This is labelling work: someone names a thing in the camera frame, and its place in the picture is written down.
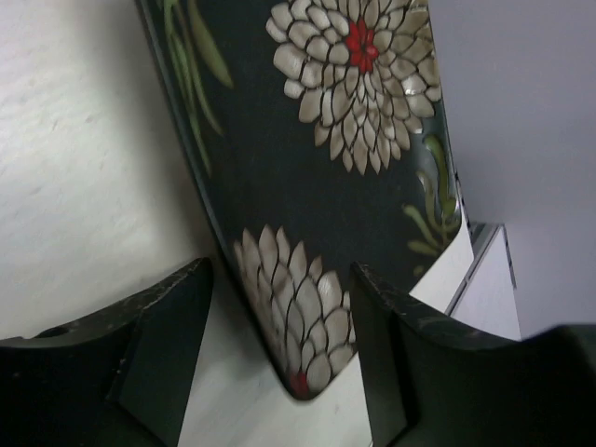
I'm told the black floral square plate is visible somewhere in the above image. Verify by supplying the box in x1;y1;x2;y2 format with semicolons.
139;1;464;401

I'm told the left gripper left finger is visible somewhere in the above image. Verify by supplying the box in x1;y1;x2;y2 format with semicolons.
1;258;213;446

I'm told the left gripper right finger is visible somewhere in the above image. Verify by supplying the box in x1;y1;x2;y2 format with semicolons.
350;264;595;446

